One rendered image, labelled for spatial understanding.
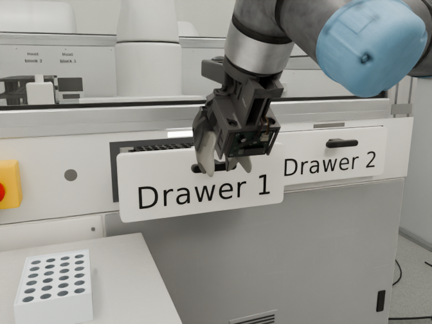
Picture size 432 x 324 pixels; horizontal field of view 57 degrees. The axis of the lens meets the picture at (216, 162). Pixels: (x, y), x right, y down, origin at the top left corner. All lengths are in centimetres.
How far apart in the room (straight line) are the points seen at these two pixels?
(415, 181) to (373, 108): 180
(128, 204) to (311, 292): 54
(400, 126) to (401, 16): 70
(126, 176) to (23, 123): 20
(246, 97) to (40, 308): 34
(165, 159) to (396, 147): 59
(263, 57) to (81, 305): 35
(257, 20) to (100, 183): 44
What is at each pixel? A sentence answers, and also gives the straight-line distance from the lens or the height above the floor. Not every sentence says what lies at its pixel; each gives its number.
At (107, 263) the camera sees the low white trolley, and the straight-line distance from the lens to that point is 66.
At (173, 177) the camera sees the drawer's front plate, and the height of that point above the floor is 89.
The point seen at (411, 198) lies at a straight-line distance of 278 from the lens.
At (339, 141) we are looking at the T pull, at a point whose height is 91.
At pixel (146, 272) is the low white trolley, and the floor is 76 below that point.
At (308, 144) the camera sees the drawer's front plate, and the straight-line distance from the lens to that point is 85.
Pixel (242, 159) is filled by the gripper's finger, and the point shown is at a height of 93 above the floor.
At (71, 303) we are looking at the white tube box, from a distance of 52.
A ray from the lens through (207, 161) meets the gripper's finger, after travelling 56.
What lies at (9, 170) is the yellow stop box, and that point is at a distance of 70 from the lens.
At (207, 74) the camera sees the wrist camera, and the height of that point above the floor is 105.
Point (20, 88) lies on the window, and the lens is 74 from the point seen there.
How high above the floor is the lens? 106
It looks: 13 degrees down
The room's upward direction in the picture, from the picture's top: straight up
